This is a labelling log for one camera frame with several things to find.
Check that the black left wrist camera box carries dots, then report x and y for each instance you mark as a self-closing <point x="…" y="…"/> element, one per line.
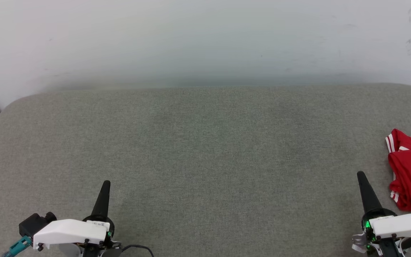
<point x="32" y="223"/>

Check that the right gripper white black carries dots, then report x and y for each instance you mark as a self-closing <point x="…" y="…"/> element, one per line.
<point x="401" y="225"/>

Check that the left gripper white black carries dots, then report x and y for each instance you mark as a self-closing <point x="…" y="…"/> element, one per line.
<point x="70" y="232"/>

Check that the grey fabric sofa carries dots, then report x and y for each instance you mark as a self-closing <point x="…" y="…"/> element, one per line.
<point x="209" y="150"/>

